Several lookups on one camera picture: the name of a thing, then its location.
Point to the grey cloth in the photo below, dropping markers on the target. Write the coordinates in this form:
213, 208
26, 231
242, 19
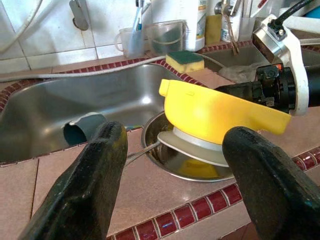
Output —
237, 72

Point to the grey wall tap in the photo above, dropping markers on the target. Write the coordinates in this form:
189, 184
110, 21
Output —
80, 17

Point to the white detergent bottle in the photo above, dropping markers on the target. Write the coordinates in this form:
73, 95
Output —
196, 25

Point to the small labelled bottle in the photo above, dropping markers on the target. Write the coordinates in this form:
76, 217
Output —
227, 28

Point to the steel sink basin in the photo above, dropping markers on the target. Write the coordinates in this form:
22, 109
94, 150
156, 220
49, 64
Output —
75, 100
230, 57

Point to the blue white toothbrush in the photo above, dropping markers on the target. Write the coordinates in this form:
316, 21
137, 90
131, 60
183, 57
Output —
138, 17

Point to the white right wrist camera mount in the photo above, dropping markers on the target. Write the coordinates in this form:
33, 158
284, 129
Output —
300, 75

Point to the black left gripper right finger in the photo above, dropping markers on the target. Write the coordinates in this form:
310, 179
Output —
275, 190

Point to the yellow plastic bowl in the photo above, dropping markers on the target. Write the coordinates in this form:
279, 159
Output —
212, 112

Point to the clear plastic jug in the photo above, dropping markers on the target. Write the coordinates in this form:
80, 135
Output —
150, 37

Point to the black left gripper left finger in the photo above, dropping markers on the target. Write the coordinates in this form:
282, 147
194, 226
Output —
82, 187

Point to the translucent plastic cup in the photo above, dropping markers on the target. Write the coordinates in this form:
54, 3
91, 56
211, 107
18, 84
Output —
132, 45

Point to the yellow green sponge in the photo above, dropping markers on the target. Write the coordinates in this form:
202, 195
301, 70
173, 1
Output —
185, 61

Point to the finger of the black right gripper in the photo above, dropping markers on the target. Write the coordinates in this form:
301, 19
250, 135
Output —
242, 90

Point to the dark green scouring pad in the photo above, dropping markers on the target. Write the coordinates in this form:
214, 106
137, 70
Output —
166, 41

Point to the steel bowl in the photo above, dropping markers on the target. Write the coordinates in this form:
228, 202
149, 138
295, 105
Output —
175, 170

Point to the metal fork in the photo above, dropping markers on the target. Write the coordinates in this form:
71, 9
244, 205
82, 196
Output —
142, 152

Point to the white round dish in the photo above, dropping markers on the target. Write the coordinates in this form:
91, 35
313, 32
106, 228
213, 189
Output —
190, 147

